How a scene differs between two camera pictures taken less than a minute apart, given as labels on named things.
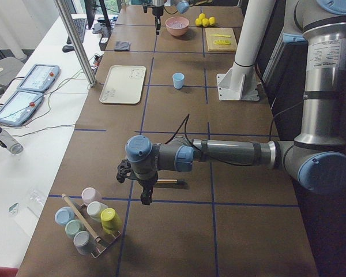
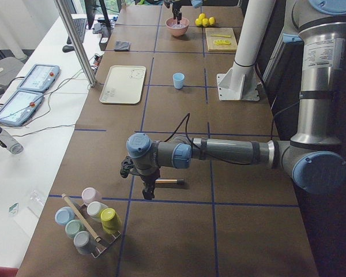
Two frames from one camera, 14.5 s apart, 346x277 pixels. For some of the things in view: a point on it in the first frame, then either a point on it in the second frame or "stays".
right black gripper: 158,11 to 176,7
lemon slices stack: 222,42 stays
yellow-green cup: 111,221 stays
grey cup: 82,242 stays
